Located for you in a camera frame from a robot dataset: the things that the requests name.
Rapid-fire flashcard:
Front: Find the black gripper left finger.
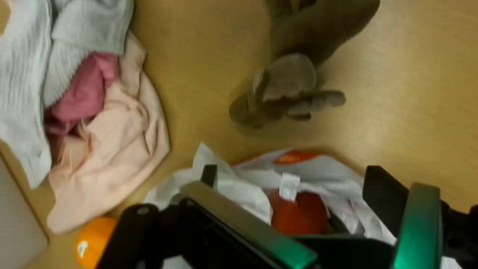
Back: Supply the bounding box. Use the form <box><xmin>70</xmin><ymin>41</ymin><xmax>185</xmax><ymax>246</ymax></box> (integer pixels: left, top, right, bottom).
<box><xmin>181</xmin><ymin>180</ymin><xmax>318</xmax><ymax>269</ymax></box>

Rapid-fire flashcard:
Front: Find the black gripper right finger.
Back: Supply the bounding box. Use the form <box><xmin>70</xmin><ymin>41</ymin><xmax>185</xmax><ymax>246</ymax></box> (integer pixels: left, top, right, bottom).
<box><xmin>363</xmin><ymin>165</ymin><xmax>442</xmax><ymax>269</ymax></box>

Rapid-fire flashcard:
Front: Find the red ball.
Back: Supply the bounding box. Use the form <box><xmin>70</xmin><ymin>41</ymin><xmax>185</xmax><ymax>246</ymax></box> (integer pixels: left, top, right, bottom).
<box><xmin>269</xmin><ymin>191</ymin><xmax>328</xmax><ymax>234</ymax></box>

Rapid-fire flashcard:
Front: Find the white plastic bag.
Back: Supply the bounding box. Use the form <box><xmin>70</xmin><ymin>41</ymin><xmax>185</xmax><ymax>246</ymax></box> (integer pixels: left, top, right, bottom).
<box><xmin>145</xmin><ymin>143</ymin><xmax>396</xmax><ymax>246</ymax></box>

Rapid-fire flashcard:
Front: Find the orange ball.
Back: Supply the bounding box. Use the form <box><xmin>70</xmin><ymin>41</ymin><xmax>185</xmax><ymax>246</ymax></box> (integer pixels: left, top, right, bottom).
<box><xmin>74</xmin><ymin>216</ymin><xmax>116</xmax><ymax>269</ymax></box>

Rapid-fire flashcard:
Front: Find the light pink cloth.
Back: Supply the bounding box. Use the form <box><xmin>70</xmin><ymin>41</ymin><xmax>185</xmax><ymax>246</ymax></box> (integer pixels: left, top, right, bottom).
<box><xmin>46</xmin><ymin>34</ymin><xmax>170</xmax><ymax>233</ymax></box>

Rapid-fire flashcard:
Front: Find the brown plush toy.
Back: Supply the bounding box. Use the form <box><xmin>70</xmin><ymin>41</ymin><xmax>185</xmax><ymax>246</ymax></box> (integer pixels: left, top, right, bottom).
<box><xmin>228</xmin><ymin>0</ymin><xmax>381</xmax><ymax>128</ymax></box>

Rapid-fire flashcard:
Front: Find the magenta pink cloth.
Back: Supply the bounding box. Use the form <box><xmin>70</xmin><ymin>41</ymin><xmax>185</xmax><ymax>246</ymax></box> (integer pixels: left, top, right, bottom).
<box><xmin>45</xmin><ymin>52</ymin><xmax>119</xmax><ymax>137</ymax></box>

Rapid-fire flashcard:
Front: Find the grey towel cloth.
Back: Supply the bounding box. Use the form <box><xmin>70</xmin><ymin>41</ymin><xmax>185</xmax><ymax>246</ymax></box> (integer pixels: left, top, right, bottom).
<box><xmin>0</xmin><ymin>0</ymin><xmax>134</xmax><ymax>188</ymax></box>

